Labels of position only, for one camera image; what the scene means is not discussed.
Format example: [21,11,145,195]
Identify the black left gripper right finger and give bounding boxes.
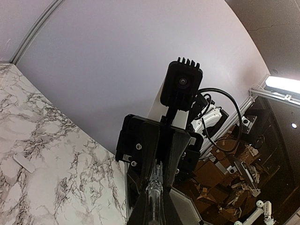
[163,189,202,225]

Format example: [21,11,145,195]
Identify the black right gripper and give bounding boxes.
[115,114,203,194]

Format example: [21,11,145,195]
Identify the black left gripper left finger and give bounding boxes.
[127,191,149,225]

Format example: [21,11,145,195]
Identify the white battery cover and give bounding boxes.
[13,153,35,173]

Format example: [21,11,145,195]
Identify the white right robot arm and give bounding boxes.
[115,105,229,195]

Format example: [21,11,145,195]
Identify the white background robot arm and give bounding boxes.
[170,188,275,225]

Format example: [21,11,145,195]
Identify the cardboard box pile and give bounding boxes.
[182,127,267,225]

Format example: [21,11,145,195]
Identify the white ceiling light fixture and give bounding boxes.
[265,76,300,105]

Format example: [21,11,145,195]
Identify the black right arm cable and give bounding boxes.
[196,88,243,162]

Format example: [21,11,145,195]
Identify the aluminium frame right post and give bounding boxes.
[9,0,65,65]

